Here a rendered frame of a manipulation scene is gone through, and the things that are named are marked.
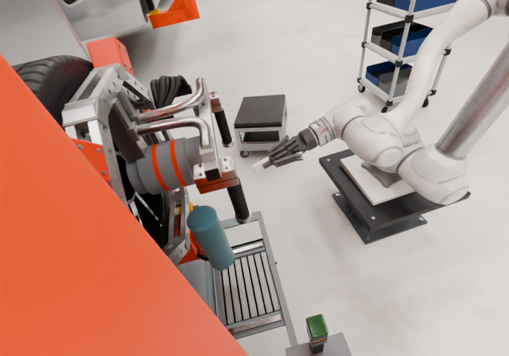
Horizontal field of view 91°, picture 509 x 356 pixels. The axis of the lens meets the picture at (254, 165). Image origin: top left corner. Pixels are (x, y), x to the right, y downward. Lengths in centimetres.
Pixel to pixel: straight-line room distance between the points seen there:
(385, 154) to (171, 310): 66
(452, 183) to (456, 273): 56
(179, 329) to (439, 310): 135
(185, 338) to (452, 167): 105
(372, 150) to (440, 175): 44
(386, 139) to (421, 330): 91
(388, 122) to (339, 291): 88
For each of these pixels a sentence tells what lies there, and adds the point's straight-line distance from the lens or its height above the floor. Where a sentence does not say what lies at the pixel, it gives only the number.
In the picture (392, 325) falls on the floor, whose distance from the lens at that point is 140.
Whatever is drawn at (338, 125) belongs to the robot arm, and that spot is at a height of 81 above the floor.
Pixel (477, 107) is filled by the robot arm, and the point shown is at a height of 80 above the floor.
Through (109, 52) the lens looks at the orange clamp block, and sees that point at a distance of 80.
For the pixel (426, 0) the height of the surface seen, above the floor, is 82.
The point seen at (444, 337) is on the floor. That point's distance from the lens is 145.
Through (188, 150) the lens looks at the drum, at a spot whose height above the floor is 91.
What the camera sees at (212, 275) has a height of 15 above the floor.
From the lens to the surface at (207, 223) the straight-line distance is 72.
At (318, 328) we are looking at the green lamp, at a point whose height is 66.
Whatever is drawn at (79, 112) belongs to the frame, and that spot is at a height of 111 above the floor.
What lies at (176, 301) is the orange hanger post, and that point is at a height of 113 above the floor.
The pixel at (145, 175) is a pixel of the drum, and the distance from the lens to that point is 72.
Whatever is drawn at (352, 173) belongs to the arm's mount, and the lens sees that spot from 138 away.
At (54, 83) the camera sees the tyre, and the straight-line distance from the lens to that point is 66.
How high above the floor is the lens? 130
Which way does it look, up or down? 42 degrees down
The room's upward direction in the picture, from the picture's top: 12 degrees counter-clockwise
